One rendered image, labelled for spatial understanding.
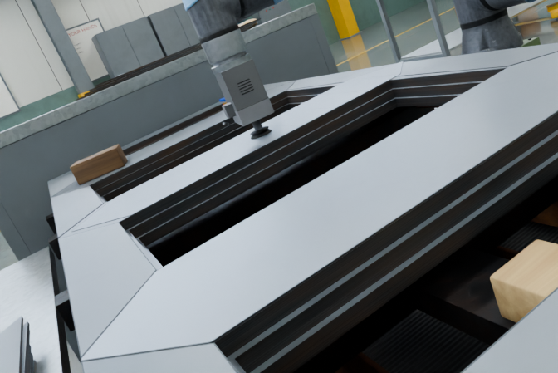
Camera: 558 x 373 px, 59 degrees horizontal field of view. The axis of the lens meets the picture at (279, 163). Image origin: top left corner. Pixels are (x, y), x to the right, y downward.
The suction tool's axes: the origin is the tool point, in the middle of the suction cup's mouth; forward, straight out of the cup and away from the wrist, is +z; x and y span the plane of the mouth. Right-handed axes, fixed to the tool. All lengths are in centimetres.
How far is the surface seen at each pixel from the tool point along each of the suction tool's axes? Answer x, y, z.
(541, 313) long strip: -3, 72, -1
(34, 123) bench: -50, -73, -18
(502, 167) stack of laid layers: 11, 52, 0
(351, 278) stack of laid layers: -8, 57, 1
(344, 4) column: 474, -1005, 13
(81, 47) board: -87, -908, -102
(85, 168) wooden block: -37, -35, -5
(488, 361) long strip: -7, 72, -1
